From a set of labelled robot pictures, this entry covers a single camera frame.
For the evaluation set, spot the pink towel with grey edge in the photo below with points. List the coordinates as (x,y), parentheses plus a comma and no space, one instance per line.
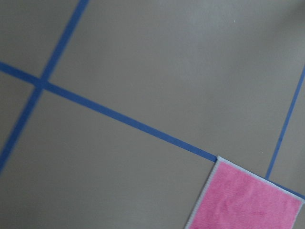
(234,198)

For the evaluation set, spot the brown paper table mat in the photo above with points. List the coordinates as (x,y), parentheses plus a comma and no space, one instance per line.
(112,112)

